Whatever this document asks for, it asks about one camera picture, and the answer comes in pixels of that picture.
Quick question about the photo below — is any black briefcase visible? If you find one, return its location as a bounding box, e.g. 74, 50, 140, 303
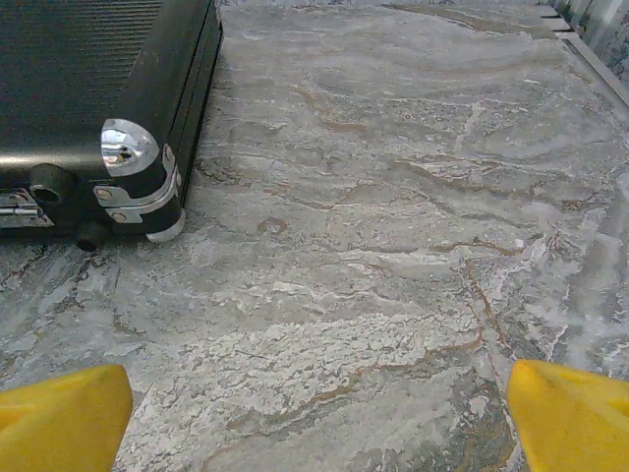
0, 0, 225, 252

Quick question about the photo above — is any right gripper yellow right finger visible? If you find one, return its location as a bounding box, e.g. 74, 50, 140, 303
505, 358, 629, 472

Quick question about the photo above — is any aluminium table edge rail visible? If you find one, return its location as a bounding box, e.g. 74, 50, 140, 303
539, 0, 629, 102

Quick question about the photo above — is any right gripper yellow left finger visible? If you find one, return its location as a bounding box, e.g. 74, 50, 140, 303
0, 363, 134, 472

